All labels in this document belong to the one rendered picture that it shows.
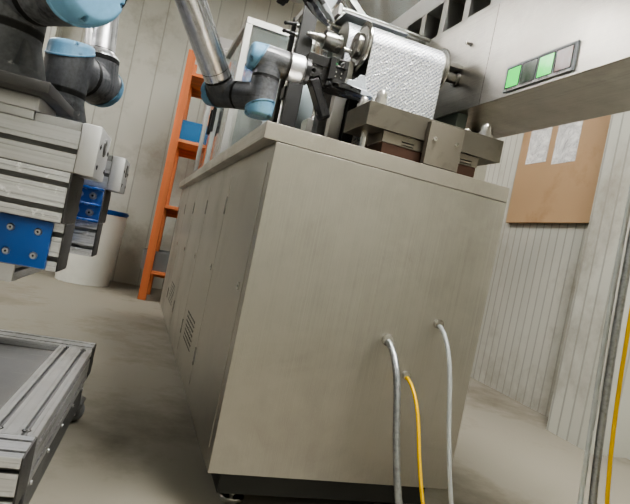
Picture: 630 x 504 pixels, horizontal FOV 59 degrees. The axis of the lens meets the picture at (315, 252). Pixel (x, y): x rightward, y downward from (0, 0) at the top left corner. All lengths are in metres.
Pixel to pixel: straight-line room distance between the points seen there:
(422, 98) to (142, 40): 4.11
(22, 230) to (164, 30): 4.58
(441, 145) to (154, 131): 4.14
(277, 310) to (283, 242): 0.16
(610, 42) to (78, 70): 1.26
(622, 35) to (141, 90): 4.57
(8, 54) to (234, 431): 0.87
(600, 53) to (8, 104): 1.16
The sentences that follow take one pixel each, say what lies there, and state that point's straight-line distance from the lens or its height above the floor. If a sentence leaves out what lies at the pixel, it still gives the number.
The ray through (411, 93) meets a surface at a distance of 1.71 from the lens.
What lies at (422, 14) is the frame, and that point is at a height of 1.59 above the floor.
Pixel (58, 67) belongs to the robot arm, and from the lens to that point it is 1.62.
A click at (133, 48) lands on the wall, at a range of 5.54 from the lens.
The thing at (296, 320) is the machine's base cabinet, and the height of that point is 0.47.
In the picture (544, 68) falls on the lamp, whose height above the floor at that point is 1.18.
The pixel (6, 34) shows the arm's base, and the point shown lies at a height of 0.89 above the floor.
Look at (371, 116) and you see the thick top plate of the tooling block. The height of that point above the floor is 0.99.
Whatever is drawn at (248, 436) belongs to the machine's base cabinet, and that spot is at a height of 0.19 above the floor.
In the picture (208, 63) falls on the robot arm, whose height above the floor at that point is 1.06.
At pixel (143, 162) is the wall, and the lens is 5.34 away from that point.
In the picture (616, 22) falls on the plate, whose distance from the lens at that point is 1.40.
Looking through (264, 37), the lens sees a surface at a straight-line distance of 2.70.
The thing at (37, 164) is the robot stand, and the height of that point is 0.69.
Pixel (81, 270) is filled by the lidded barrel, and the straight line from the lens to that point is 4.76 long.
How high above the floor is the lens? 0.64
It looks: level
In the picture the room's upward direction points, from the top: 12 degrees clockwise
